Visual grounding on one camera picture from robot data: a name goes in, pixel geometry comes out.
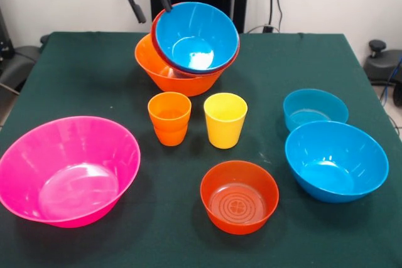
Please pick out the large blue bowl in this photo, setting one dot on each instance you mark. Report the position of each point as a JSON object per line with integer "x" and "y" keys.
{"x": 336, "y": 161}
{"x": 194, "y": 35}

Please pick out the large orange bowl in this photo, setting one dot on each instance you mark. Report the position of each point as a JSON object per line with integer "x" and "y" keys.
{"x": 176, "y": 84}

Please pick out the black pedestal leg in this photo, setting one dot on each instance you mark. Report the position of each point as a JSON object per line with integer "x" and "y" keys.
{"x": 381, "y": 67}
{"x": 19, "y": 61}

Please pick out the small teal blue bowl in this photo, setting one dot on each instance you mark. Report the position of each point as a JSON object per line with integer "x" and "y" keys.
{"x": 314, "y": 108}

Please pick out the orange cup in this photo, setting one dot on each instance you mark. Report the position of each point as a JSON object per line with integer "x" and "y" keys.
{"x": 171, "y": 138}
{"x": 169, "y": 114}

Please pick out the dark green table cloth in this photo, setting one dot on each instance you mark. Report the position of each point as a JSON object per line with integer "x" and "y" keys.
{"x": 176, "y": 246}

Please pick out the large pink bowl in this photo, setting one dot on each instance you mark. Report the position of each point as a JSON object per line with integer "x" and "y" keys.
{"x": 69, "y": 167}

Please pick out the yellow cup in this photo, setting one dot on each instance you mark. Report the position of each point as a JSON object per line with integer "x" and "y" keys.
{"x": 225, "y": 130}

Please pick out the small red bowl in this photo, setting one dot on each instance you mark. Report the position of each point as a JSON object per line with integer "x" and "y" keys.
{"x": 238, "y": 205}

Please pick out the wide red bowl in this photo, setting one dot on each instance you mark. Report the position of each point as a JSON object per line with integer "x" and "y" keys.
{"x": 232, "y": 61}

